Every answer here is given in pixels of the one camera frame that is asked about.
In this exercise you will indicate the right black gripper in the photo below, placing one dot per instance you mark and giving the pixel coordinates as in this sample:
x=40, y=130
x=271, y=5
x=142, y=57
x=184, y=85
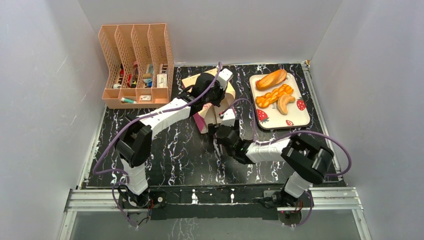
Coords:
x=216, y=130

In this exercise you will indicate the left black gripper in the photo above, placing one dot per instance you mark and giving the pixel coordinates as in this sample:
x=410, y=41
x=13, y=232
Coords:
x=222, y=94

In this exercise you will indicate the metal tongs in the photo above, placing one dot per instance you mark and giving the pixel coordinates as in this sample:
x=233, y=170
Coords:
x=217, y=147

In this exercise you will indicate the pink and tan paper bag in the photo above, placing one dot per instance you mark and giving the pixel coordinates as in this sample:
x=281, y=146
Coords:
x=210, y=113

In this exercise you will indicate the orange braided fake bread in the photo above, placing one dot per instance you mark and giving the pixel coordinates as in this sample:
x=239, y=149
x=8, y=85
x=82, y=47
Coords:
x=269, y=98

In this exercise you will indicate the long orange fake baguette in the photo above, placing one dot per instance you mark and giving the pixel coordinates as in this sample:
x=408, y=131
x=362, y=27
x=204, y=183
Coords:
x=271, y=80

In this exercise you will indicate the tan fake croissant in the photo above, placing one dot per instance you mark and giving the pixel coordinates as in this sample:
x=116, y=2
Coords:
x=283, y=101

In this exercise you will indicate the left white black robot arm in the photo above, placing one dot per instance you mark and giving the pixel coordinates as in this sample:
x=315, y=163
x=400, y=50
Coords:
x=135, y=143

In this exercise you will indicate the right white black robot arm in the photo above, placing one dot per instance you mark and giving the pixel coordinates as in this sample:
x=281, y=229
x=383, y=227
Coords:
x=309, y=158

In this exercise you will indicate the white strawberry print tray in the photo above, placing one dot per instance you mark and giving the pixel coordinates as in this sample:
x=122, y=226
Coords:
x=270, y=118

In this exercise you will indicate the small white box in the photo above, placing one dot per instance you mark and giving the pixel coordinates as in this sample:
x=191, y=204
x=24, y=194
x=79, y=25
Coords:
x=162, y=80

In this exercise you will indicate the peach plastic file organizer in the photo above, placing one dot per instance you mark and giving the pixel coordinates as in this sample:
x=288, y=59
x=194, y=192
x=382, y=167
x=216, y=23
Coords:
x=140, y=65

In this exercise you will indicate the green white tube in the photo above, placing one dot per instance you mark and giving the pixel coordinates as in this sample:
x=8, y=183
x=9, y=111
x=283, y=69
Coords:
x=126, y=100

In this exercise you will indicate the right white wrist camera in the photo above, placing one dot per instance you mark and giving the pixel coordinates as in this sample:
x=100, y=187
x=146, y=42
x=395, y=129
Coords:
x=228, y=118

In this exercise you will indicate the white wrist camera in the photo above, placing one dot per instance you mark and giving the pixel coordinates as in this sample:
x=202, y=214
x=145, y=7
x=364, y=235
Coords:
x=228, y=118
x=223, y=77

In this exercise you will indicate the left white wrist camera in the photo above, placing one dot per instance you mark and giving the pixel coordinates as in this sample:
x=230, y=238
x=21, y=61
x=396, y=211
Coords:
x=223, y=77

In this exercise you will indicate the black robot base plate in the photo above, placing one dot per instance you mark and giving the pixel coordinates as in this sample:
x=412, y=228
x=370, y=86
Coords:
x=215, y=201

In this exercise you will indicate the aluminium frame rail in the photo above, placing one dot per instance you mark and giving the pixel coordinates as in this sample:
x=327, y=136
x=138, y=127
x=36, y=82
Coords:
x=325, y=198

